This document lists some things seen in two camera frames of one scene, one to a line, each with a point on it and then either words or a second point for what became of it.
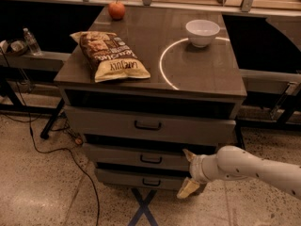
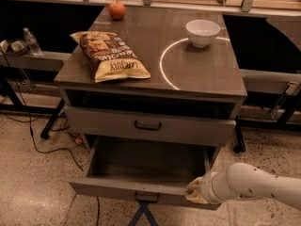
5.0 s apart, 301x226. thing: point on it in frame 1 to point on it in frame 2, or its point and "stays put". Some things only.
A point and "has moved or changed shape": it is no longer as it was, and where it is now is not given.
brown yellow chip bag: [109, 56] stays put
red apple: [117, 10] stays put
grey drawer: [145, 153] has moved or changed shape
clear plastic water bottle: [32, 42] stays put
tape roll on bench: [18, 47] stays put
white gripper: [197, 169] to [206, 186]
